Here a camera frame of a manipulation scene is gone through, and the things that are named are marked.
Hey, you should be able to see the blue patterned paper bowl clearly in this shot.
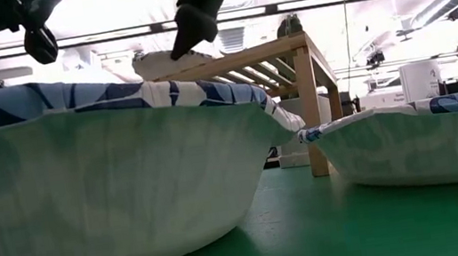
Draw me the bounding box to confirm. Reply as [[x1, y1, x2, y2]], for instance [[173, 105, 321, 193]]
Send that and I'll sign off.
[[293, 89, 458, 207], [0, 44, 325, 256]]

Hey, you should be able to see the wooden slatted shelf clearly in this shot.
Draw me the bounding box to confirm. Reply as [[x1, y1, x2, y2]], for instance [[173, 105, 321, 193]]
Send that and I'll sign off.
[[149, 26, 353, 199]]

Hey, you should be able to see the green cactus plant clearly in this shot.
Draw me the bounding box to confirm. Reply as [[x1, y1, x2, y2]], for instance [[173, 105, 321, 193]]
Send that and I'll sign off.
[[273, 11, 305, 40]]

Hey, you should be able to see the white plant pot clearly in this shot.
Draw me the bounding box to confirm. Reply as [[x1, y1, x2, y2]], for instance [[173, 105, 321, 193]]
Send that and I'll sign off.
[[270, 92, 340, 170]]

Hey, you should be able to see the black ceiling spotlight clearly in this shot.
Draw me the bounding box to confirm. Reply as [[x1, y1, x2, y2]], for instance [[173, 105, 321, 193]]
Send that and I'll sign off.
[[364, 49, 387, 69]]

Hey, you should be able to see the white equipment case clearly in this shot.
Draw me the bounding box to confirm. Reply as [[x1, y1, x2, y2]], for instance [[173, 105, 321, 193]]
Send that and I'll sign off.
[[357, 85, 406, 112]]

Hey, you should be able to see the white cylindrical machine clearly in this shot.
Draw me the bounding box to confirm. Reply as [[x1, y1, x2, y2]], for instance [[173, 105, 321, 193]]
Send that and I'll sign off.
[[397, 58, 446, 104]]

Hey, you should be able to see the green table mat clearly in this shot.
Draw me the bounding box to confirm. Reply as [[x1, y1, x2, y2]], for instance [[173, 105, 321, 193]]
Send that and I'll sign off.
[[0, 140, 458, 256]]

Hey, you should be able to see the thin hanging cable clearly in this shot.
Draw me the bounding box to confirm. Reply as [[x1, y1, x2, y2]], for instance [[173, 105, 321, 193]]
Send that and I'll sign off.
[[340, 0, 358, 81]]

